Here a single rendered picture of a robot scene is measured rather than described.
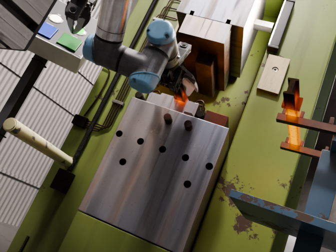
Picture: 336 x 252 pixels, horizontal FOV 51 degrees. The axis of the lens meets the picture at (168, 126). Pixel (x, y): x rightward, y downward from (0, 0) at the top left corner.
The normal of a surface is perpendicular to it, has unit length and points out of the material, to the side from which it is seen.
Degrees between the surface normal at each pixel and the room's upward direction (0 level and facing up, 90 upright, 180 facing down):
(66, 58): 150
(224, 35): 90
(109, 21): 140
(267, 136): 90
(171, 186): 90
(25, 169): 90
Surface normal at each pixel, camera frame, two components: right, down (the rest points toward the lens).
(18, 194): 0.81, 0.18
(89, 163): -0.15, -0.36
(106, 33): -0.18, 0.52
